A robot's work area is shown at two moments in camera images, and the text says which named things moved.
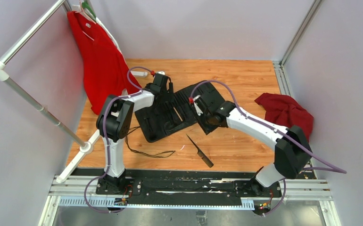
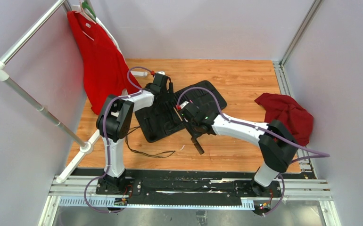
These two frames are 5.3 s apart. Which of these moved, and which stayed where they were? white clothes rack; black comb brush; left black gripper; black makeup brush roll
Moved: black comb brush
Stayed: white clothes rack; black makeup brush roll; left black gripper
